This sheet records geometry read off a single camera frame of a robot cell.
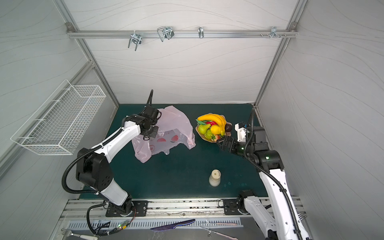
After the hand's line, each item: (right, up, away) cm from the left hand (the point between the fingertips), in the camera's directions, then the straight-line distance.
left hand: (148, 131), depth 87 cm
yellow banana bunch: (+42, +7, +5) cm, 43 cm away
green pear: (+33, +1, +9) cm, 34 cm away
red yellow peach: (+42, -4, +4) cm, 42 cm away
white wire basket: (-36, +5, -18) cm, 41 cm away
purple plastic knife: (+17, -43, -18) cm, 49 cm away
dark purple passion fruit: (+50, +2, +9) cm, 51 cm away
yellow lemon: (+41, +1, +5) cm, 41 cm away
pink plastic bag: (+15, 0, +7) cm, 16 cm away
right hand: (+42, -4, -16) cm, 46 cm away
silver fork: (-32, -45, -19) cm, 58 cm away
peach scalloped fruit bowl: (+49, -3, +10) cm, 50 cm away
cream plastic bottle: (+38, -24, -11) cm, 46 cm away
